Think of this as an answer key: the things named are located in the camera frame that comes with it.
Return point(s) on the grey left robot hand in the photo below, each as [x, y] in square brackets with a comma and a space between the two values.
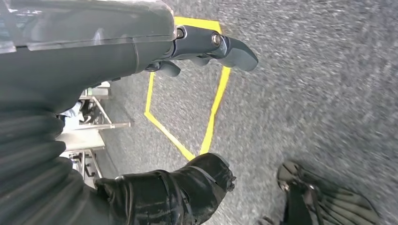
[77, 56]

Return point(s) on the black robot foot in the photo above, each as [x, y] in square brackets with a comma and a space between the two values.
[311, 205]

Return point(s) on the grey metal table frame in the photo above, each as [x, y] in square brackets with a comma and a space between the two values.
[93, 125]

